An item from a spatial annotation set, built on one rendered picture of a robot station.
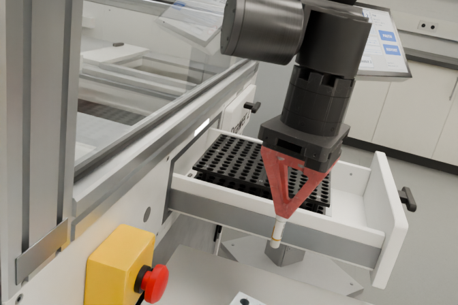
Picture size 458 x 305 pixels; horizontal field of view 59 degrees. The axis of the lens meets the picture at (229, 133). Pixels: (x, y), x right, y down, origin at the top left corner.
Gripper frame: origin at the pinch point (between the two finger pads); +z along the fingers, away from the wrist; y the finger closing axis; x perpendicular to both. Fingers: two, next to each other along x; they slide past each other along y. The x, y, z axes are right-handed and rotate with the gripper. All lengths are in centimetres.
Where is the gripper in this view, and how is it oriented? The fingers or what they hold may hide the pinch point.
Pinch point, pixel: (285, 207)
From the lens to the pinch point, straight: 43.4
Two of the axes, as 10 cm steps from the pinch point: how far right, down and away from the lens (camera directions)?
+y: -4.4, 2.1, -8.7
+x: 8.7, 3.2, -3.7
